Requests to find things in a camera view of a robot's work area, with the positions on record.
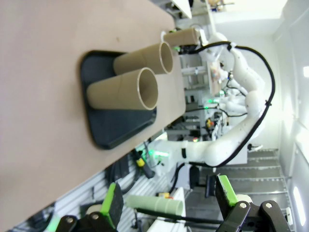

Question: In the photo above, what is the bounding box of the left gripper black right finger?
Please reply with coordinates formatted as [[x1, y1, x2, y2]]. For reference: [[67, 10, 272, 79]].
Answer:
[[215, 174, 290, 232]]

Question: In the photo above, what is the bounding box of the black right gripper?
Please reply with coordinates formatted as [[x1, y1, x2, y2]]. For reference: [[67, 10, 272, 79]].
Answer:
[[169, 29, 203, 53]]

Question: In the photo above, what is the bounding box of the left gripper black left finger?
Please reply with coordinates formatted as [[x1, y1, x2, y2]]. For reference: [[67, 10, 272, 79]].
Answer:
[[55, 182, 124, 232]]

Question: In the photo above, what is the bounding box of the tall brown paper cup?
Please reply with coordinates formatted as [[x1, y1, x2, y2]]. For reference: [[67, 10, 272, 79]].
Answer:
[[112, 42, 174, 75], [86, 67, 159, 111], [163, 27, 200, 46]]

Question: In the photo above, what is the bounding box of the dark blue box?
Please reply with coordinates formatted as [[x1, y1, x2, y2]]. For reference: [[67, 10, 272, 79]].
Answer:
[[205, 174, 217, 198]]

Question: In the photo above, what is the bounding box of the large white table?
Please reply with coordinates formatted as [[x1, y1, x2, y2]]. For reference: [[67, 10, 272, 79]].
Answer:
[[169, 0, 193, 19]]

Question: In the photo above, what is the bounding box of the pale green tube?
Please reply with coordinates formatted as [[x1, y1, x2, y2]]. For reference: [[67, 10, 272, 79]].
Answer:
[[125, 195, 184, 216]]

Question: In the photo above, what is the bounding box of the thin black rod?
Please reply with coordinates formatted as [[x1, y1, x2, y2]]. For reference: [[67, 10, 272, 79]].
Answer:
[[135, 207, 224, 224]]

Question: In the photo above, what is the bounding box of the yellow black connector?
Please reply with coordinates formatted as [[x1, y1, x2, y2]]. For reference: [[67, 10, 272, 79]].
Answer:
[[135, 149, 145, 168]]

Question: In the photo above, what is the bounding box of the wooden board with items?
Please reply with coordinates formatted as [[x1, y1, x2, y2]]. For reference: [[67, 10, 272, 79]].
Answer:
[[207, 59, 224, 95]]

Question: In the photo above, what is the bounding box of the black plastic tray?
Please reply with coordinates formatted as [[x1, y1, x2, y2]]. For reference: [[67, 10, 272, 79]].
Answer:
[[80, 50, 157, 150]]

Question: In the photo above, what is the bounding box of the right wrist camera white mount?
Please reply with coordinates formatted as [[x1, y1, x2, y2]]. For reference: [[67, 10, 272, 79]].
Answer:
[[194, 24, 208, 46]]

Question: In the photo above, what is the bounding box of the aluminium extrusion table frame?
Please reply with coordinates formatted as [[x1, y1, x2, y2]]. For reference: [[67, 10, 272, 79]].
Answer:
[[14, 135, 174, 232]]

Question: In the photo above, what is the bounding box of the metal frame shelf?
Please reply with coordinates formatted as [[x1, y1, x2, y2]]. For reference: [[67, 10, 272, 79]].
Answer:
[[180, 55, 211, 97]]

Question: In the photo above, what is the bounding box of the black braided cable hose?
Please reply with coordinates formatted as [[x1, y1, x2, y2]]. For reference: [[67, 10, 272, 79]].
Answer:
[[197, 41, 276, 168]]

